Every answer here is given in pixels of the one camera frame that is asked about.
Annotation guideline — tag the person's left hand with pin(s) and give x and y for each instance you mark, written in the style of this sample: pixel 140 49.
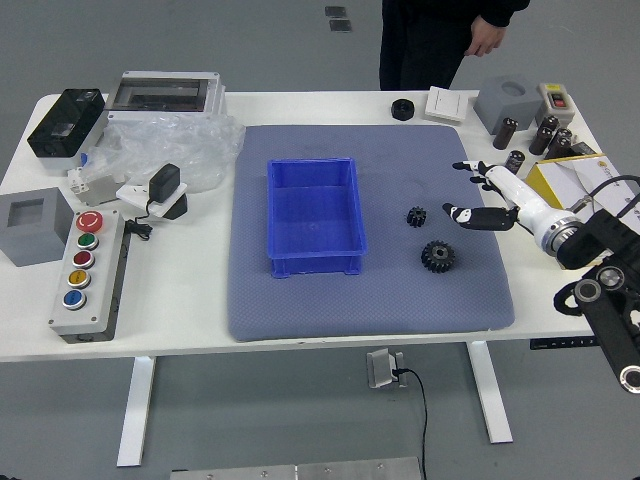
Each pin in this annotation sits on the person's left hand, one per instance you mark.
pixel 487 35

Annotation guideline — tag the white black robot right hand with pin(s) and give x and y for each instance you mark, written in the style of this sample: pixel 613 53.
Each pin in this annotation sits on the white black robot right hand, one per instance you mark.
pixel 520 197

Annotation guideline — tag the big black gear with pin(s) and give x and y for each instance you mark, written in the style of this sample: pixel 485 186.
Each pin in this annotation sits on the big black gear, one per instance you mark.
pixel 439 256

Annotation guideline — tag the small black gear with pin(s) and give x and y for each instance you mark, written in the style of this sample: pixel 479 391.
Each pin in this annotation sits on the small black gear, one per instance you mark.
pixel 416 216

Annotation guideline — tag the person's left forearm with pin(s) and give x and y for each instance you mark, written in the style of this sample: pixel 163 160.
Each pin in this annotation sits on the person's left forearm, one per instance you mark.
pixel 505 10

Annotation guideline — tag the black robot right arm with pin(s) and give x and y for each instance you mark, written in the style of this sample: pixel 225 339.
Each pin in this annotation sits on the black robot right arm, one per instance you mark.
pixel 600 235

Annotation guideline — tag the yellow white cardboard box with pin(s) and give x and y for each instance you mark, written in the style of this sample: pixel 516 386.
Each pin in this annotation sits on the yellow white cardboard box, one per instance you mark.
pixel 565 180

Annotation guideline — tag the blue plastic box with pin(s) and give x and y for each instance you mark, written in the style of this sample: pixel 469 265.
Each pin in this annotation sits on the blue plastic box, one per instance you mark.
pixel 315 215

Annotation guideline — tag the white box with clear lid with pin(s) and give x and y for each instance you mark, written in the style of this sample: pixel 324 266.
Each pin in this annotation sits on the white box with clear lid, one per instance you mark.
pixel 160 92

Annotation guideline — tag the grey five-button control box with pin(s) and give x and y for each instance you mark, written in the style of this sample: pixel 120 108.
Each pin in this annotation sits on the grey five-button control box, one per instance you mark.
pixel 100 280

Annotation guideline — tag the black box with grey base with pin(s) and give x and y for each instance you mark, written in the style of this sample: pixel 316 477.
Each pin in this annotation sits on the black box with grey base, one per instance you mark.
pixel 65 120

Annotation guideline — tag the person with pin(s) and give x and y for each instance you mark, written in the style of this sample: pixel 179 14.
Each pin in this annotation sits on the person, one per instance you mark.
pixel 420 40

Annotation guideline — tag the grey cube with round hole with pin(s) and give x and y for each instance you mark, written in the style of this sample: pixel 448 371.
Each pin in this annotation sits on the grey cube with round hole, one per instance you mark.
pixel 505 107

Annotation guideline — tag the black round knob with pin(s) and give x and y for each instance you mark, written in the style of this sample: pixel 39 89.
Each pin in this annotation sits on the black round knob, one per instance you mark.
pixel 403 110

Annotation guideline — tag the dark floor plate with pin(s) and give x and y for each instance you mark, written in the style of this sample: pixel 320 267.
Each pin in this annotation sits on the dark floor plate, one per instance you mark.
pixel 335 11
pixel 340 25

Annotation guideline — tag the black table control panel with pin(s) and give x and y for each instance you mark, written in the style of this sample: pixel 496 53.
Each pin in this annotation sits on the black table control panel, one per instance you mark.
pixel 562 343

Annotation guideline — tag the grey-blue mat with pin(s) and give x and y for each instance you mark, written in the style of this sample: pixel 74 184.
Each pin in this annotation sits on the grey-blue mat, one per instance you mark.
pixel 400 300

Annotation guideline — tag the white table leg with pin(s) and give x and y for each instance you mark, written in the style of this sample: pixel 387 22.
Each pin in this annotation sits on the white table leg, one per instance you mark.
pixel 492 400
pixel 136 410

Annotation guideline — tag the silver floor socket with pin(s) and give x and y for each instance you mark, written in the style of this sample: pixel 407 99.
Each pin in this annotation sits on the silver floor socket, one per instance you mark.
pixel 380 367

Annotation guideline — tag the clear plastic bag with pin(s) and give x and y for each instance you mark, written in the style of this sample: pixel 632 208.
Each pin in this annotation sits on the clear plastic bag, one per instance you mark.
pixel 190 145

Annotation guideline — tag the silver metal plate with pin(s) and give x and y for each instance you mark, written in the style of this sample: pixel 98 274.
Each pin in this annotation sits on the silver metal plate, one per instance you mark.
pixel 300 471

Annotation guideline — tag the black power adapter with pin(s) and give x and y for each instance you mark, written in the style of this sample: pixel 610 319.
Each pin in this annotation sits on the black power adapter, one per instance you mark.
pixel 165 182

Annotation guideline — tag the white socket plate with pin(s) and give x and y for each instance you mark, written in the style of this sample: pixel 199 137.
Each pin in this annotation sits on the white socket plate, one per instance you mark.
pixel 131 194

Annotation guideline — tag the white grey circuit breaker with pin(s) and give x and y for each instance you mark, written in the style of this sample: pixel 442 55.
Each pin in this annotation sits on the white grey circuit breaker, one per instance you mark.
pixel 97 192

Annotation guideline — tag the grey cube with square hole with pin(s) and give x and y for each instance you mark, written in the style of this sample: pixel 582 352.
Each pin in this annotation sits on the grey cube with square hole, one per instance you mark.
pixel 30 245

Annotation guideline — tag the white wall switch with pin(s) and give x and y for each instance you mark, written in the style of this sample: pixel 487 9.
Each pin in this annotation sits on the white wall switch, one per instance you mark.
pixel 445 104

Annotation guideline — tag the grey two-button switch box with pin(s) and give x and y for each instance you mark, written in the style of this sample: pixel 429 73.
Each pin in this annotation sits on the grey two-button switch box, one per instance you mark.
pixel 555 100

